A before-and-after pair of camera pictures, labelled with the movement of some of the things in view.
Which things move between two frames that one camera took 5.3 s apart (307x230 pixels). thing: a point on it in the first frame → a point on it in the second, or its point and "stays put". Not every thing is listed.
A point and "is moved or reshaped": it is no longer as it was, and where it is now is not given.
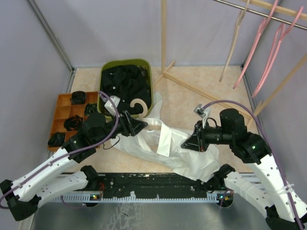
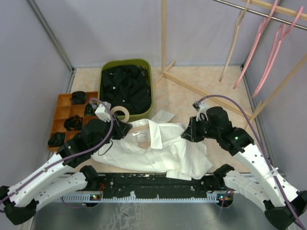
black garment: [129, 82] stays put
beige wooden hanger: [141, 116] is moved or reshaped
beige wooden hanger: [240, 15] stays put
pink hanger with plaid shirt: [263, 25] stays put
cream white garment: [157, 141] is moved or reshaped
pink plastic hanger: [279, 38] stays put
